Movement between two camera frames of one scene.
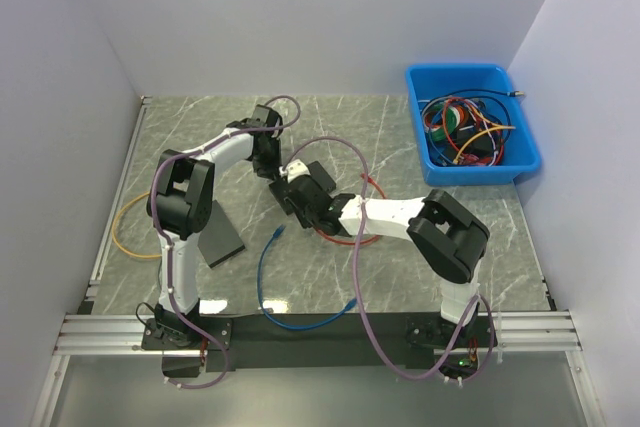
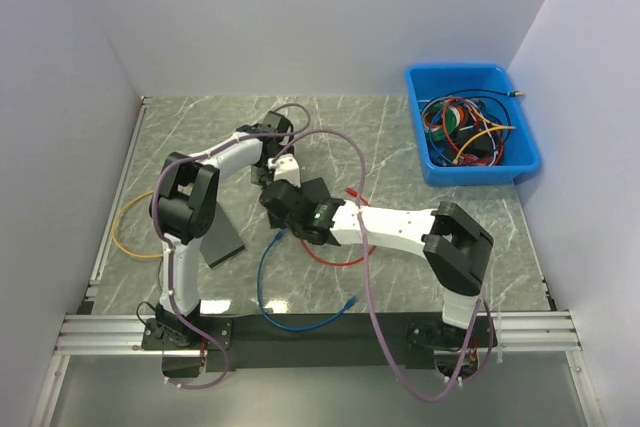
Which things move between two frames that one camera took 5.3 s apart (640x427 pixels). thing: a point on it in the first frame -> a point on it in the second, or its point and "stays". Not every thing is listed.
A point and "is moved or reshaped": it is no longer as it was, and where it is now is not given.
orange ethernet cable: [114, 235] stays
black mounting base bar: [259, 341] stays
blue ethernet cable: [351, 305] stays
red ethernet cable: [352, 243] -> [362, 200]
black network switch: [218, 241] stays
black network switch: [321, 176] is moved or reshaped
